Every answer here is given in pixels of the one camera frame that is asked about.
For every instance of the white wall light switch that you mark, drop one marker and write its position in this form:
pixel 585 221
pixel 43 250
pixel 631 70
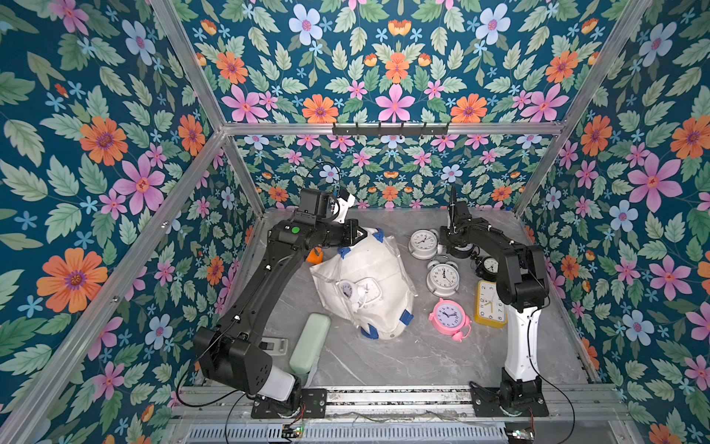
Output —
pixel 274 346

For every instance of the pink alarm clock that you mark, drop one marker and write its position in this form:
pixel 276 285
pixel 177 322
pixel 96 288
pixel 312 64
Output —
pixel 449 319

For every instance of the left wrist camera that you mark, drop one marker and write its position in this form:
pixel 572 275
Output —
pixel 345 200

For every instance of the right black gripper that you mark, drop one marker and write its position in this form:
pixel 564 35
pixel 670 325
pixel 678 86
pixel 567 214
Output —
pixel 454 223

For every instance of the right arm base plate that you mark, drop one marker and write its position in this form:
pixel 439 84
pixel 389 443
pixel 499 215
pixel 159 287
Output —
pixel 511 399

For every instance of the white canvas tote bag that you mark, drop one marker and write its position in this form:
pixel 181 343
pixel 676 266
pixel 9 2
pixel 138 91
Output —
pixel 368 285

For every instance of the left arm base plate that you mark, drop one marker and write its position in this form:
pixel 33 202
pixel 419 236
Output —
pixel 302 403

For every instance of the white twin-bell alarm clock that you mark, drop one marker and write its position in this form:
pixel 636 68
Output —
pixel 424 244

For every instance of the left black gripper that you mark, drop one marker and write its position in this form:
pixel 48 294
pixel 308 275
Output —
pixel 347 239

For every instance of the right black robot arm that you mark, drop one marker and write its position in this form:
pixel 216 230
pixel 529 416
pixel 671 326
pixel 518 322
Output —
pixel 517 271

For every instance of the pale green oblong case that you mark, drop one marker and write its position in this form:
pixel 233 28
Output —
pixel 310 344

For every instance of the black hook rail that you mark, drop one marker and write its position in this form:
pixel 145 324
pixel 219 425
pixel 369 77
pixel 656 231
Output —
pixel 413 130

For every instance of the yellow square alarm clock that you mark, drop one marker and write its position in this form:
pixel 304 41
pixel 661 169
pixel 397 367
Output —
pixel 489 309

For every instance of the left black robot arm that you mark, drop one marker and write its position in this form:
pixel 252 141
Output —
pixel 230 353

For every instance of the aluminium front rail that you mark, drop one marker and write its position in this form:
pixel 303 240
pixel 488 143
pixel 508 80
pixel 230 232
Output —
pixel 382 404

